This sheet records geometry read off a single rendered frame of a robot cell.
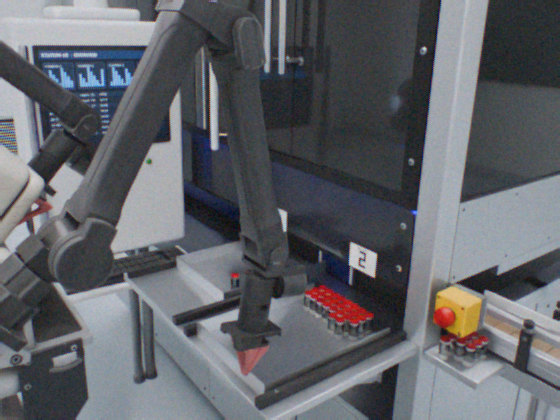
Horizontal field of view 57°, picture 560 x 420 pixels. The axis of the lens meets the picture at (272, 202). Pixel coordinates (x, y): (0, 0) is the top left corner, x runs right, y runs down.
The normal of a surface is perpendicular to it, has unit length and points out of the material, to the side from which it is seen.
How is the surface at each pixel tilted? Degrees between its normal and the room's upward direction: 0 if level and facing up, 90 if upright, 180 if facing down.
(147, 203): 90
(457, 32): 90
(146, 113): 90
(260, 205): 90
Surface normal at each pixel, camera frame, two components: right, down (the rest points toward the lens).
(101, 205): 0.64, 0.10
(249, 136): 0.56, 0.32
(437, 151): -0.81, 0.17
